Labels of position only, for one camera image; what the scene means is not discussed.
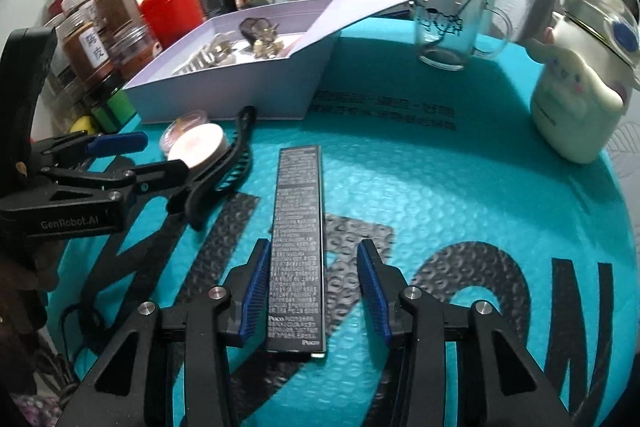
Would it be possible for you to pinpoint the teal bubble mailer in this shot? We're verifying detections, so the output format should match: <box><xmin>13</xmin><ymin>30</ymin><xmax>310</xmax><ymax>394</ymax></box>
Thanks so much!
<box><xmin>55</xmin><ymin>14</ymin><xmax>640</xmax><ymax>427</ymax></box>

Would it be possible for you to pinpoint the pink round compact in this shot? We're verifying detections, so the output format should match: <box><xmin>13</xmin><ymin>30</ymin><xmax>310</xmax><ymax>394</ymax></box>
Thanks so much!
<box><xmin>167</xmin><ymin>123</ymin><xmax>227</xmax><ymax>169</ymax></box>

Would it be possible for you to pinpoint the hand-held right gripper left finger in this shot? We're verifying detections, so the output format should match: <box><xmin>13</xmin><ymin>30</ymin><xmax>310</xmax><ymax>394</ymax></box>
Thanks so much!
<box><xmin>57</xmin><ymin>238</ymin><xmax>272</xmax><ymax>427</ymax></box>

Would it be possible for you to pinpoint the purple gift box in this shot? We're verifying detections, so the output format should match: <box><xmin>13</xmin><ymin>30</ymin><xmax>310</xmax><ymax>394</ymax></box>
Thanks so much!
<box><xmin>121</xmin><ymin>0</ymin><xmax>586</xmax><ymax>124</ymax></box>

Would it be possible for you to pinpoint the dark translucent claw clip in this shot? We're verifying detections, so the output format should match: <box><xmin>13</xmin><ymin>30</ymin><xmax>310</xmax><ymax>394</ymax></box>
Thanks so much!
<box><xmin>239</xmin><ymin>18</ymin><xmax>274</xmax><ymax>39</ymax></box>

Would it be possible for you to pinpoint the black banana hair clip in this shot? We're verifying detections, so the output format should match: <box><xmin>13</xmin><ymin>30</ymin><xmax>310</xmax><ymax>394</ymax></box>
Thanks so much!
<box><xmin>185</xmin><ymin>106</ymin><xmax>259</xmax><ymax>231</ymax></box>

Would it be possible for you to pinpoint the red canister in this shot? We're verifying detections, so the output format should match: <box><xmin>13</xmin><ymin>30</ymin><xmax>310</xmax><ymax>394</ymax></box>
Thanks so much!
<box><xmin>140</xmin><ymin>0</ymin><xmax>206</xmax><ymax>50</ymax></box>

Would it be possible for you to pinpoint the long black printed box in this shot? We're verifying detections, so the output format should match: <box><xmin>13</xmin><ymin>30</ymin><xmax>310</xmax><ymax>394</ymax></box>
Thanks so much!
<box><xmin>265</xmin><ymin>145</ymin><xmax>329</xmax><ymax>361</ymax></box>

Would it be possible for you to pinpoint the green jar with black lid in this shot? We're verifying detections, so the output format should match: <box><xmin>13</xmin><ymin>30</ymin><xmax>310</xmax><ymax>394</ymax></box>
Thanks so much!
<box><xmin>90</xmin><ymin>89</ymin><xmax>136</xmax><ymax>133</ymax></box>

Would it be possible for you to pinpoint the group of clear spice jars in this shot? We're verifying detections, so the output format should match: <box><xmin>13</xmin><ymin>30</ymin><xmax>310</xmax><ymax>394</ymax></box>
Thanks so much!
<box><xmin>42</xmin><ymin>0</ymin><xmax>161</xmax><ymax>118</ymax></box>

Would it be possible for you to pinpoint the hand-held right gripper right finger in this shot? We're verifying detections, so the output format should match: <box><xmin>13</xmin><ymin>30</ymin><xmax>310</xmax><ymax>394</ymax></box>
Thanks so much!
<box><xmin>356</xmin><ymin>238</ymin><xmax>576</xmax><ymax>427</ymax></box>

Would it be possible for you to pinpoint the clear glass mug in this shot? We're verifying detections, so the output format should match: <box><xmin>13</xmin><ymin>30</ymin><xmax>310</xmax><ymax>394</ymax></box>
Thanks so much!
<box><xmin>410</xmin><ymin>0</ymin><xmax>516</xmax><ymax>72</ymax></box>

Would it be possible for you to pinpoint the cream cartoon water bottle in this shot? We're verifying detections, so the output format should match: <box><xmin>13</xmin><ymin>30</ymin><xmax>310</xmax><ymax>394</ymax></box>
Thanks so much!
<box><xmin>520</xmin><ymin>0</ymin><xmax>640</xmax><ymax>166</ymax></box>

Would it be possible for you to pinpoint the gold pearl claw clip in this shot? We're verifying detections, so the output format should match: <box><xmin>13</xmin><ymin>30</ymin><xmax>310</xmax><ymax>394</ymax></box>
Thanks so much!
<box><xmin>252</xmin><ymin>23</ymin><xmax>282</xmax><ymax>58</ymax></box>

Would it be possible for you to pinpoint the white embossed chair cushion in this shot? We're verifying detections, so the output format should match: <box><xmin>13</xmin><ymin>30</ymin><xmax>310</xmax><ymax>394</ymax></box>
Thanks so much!
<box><xmin>605</xmin><ymin>117</ymin><xmax>640</xmax><ymax>233</ymax></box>

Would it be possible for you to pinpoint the clear round compact lid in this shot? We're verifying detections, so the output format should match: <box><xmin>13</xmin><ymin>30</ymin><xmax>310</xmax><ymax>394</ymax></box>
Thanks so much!
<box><xmin>160</xmin><ymin>110</ymin><xmax>210</xmax><ymax>158</ymax></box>

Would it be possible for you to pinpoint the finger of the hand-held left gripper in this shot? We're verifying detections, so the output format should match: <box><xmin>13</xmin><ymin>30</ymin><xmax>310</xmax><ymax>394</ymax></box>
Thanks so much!
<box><xmin>31</xmin><ymin>132</ymin><xmax>149</xmax><ymax>171</ymax></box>
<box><xmin>46</xmin><ymin>158</ymin><xmax>189</xmax><ymax>208</ymax></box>

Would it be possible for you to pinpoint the white pearly claw clip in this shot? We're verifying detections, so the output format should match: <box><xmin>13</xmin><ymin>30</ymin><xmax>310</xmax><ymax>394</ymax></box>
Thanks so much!
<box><xmin>175</xmin><ymin>36</ymin><xmax>240</xmax><ymax>76</ymax></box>

